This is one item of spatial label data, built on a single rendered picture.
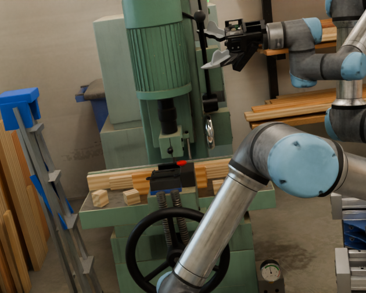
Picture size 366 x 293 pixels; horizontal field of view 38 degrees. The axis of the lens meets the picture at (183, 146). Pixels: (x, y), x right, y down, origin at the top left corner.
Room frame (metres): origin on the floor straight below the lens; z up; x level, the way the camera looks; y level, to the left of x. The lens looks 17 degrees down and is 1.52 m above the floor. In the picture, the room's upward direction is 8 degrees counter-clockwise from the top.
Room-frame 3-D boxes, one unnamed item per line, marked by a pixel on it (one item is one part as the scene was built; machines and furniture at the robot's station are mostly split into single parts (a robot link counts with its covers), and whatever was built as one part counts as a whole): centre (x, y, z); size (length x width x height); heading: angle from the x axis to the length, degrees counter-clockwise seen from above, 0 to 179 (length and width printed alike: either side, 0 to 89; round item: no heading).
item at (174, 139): (1.69, 0.03, 1.03); 0.14 x 0.07 x 0.09; 176
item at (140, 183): (1.60, 0.06, 0.94); 0.23 x 0.02 x 0.07; 86
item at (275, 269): (1.44, -0.21, 0.65); 0.06 x 0.04 x 0.08; 86
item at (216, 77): (1.87, -0.13, 1.23); 0.09 x 0.08 x 0.15; 176
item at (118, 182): (1.66, -0.04, 0.92); 0.60 x 0.02 x 0.04; 86
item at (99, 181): (1.69, 0.03, 0.93); 0.60 x 0.02 x 0.05; 86
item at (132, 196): (1.54, 0.18, 0.92); 0.04 x 0.04 x 0.03; 21
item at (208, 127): (1.79, -0.10, 1.02); 0.12 x 0.03 x 0.12; 176
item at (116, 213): (1.56, 0.04, 0.87); 0.61 x 0.30 x 0.06; 86
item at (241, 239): (1.79, 0.03, 0.76); 0.57 x 0.45 x 0.09; 176
